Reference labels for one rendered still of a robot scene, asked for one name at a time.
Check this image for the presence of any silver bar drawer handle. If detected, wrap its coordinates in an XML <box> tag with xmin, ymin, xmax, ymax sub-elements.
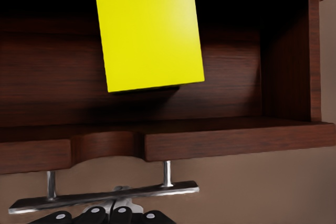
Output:
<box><xmin>8</xmin><ymin>160</ymin><xmax>200</xmax><ymax>215</ymax></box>

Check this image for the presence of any dark brown wooden drawer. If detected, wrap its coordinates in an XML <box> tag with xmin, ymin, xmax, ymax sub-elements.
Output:
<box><xmin>0</xmin><ymin>0</ymin><xmax>336</xmax><ymax>175</ymax></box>

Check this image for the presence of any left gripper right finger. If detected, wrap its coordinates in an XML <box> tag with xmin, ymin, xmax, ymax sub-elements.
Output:
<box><xmin>111</xmin><ymin>199</ymin><xmax>144</xmax><ymax>224</ymax></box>

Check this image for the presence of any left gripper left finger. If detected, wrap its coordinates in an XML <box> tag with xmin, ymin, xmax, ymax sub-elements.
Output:
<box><xmin>72</xmin><ymin>186</ymin><xmax>124</xmax><ymax>224</ymax></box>

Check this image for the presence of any yellow square block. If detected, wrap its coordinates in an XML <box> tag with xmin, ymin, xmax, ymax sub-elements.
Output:
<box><xmin>94</xmin><ymin>0</ymin><xmax>205</xmax><ymax>93</ymax></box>

